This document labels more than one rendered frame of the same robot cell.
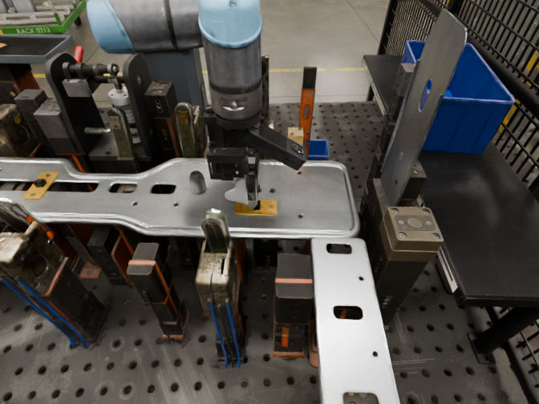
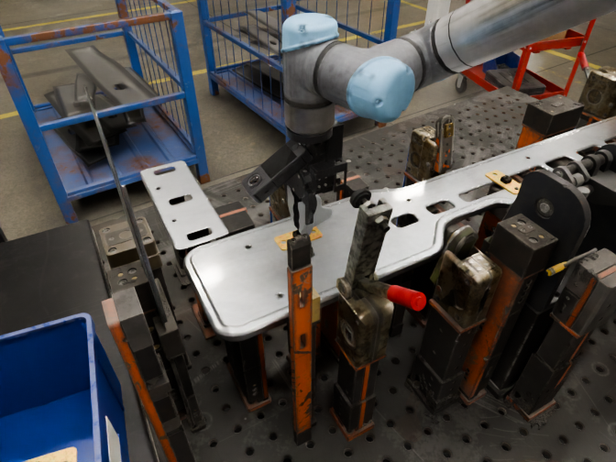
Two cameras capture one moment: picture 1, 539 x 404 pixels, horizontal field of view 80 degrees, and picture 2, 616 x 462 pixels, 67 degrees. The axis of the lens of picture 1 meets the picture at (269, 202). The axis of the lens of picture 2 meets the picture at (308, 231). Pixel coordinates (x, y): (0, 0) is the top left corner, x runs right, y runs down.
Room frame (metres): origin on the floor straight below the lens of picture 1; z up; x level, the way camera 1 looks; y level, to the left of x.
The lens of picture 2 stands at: (1.00, -0.28, 1.55)
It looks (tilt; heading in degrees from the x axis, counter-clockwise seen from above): 40 degrees down; 150
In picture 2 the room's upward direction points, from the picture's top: straight up
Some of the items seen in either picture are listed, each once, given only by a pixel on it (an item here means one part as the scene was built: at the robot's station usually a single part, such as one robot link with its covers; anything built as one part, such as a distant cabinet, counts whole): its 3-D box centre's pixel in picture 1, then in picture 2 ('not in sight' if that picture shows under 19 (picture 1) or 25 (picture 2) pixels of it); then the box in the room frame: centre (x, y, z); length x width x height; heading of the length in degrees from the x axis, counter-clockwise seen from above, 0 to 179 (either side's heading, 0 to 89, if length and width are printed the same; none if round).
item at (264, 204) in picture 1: (256, 205); (298, 235); (0.44, 0.03, 1.01); 0.08 x 0.04 x 0.01; 88
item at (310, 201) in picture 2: not in sight; (306, 199); (0.47, 0.03, 1.10); 0.05 x 0.02 x 0.09; 178
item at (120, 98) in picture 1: (127, 149); (543, 279); (0.71, 0.38, 0.94); 0.18 x 0.13 x 0.49; 88
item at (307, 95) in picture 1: (301, 163); (301, 362); (0.64, -0.08, 0.95); 0.03 x 0.01 x 0.50; 88
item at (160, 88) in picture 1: (177, 158); (490, 321); (0.71, 0.26, 0.91); 0.07 x 0.05 x 0.42; 178
